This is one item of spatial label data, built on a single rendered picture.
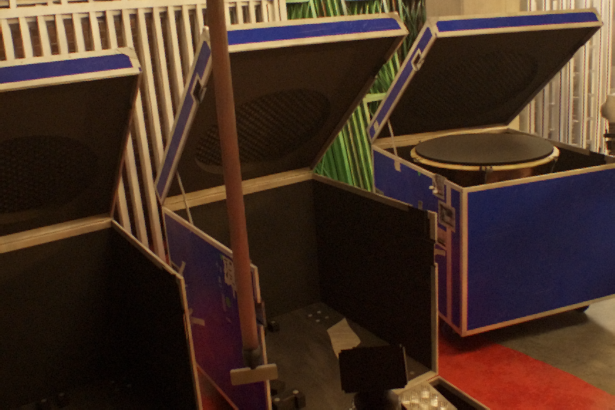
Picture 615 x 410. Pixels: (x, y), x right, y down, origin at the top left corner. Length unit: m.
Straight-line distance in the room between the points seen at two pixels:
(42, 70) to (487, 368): 2.52
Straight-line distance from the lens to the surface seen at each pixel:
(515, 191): 3.23
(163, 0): 4.06
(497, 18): 3.38
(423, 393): 2.93
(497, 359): 3.51
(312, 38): 2.41
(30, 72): 2.16
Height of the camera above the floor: 1.82
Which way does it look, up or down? 15 degrees down
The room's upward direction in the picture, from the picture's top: 4 degrees counter-clockwise
